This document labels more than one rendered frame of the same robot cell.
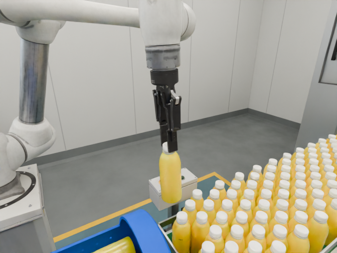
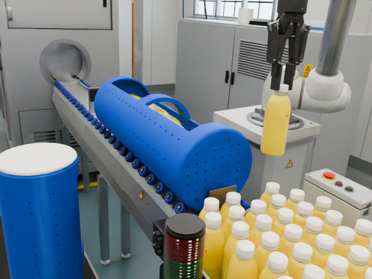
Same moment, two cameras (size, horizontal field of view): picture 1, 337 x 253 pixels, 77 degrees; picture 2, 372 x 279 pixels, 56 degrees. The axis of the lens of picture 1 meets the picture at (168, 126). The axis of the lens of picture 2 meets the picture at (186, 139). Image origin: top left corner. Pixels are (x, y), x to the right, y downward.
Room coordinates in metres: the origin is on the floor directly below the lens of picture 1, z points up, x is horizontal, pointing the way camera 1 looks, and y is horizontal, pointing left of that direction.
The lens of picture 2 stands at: (0.31, -0.96, 1.57)
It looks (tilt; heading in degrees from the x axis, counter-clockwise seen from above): 21 degrees down; 90
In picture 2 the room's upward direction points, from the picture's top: 3 degrees clockwise
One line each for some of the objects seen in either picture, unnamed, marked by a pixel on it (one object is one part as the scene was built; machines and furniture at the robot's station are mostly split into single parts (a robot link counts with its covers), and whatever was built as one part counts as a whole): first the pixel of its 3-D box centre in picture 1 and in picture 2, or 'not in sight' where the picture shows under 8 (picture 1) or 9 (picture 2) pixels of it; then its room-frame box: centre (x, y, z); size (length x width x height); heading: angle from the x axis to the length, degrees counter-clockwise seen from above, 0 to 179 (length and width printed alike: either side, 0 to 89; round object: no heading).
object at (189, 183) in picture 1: (173, 187); (339, 198); (0.80, -0.02, 1.05); 0.20 x 0.10 x 0.10; 120
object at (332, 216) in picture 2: (214, 193); (334, 216); (0.71, -0.19, 1.09); 0.04 x 0.04 x 0.02
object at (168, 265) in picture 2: not in sight; (183, 262); (0.32, -0.50, 1.18); 0.06 x 0.06 x 0.05
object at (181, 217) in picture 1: (181, 216); (272, 187); (0.58, -0.05, 1.09); 0.04 x 0.04 x 0.02
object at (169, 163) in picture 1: (170, 173); (275, 122); (0.58, -0.01, 1.28); 0.07 x 0.07 x 0.19
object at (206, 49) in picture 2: not in sight; (247, 98); (0.95, 2.61, 0.72); 2.15 x 0.54 x 1.45; 122
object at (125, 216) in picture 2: not in sight; (125, 216); (-0.03, 0.95, 0.31); 0.06 x 0.06 x 0.63; 30
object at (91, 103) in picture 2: not in sight; (97, 99); (-0.23, 1.16, 1.00); 0.10 x 0.04 x 0.15; 30
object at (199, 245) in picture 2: not in sight; (184, 239); (0.32, -0.50, 1.23); 0.06 x 0.06 x 0.04
